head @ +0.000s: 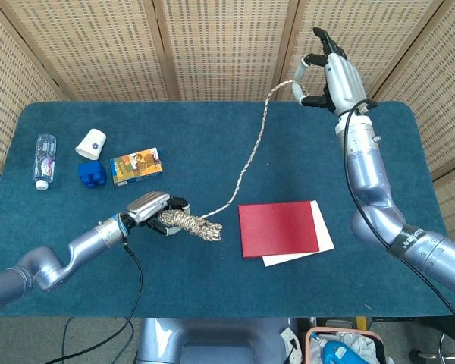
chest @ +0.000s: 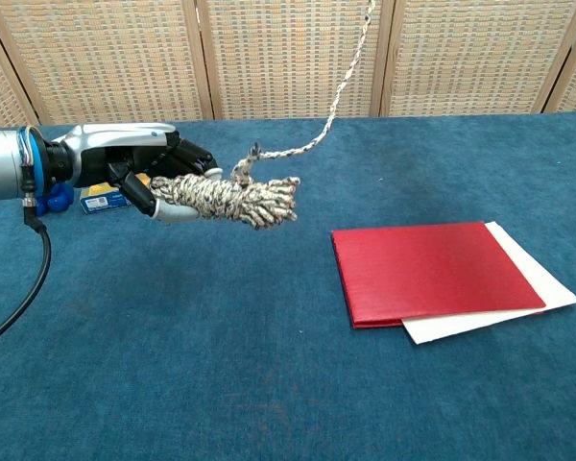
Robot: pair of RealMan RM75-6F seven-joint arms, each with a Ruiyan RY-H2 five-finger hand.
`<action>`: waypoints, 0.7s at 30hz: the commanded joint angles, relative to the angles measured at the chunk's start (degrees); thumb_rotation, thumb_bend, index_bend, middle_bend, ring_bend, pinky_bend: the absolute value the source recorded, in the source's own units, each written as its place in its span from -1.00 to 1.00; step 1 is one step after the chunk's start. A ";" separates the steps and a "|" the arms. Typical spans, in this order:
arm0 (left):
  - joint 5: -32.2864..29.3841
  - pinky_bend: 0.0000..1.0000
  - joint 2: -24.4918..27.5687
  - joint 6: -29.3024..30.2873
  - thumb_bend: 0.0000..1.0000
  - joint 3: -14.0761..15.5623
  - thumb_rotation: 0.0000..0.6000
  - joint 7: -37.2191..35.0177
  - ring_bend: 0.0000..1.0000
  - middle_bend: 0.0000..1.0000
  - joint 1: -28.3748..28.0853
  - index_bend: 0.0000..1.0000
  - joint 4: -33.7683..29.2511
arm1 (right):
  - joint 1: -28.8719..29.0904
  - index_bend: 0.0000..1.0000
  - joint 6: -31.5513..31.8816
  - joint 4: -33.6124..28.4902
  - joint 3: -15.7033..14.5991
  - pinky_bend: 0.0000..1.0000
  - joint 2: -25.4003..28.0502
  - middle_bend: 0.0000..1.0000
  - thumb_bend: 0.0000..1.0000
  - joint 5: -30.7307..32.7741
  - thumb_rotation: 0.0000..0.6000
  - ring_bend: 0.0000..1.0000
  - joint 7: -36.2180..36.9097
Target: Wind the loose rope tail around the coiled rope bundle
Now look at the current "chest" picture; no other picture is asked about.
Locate orange blue carton box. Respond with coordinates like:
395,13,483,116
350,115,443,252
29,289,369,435
80,175,151,216

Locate beige speckled braided rope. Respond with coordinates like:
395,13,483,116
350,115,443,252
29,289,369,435
149,0,378,231

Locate blue carpet table cover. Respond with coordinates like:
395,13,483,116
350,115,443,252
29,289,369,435
0,110,576,461

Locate woven wooden folding screen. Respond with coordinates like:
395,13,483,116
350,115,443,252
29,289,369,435
0,0,576,129

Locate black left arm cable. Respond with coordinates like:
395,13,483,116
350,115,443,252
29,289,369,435
0,189,53,352

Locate white paper sheet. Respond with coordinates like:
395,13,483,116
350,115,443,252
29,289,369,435
401,221,576,346

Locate red folder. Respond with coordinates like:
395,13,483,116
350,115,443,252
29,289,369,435
330,221,547,330

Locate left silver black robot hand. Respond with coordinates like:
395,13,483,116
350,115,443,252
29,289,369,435
45,123,222,225

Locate blue toy building block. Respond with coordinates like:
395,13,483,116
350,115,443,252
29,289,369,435
35,182,76,217

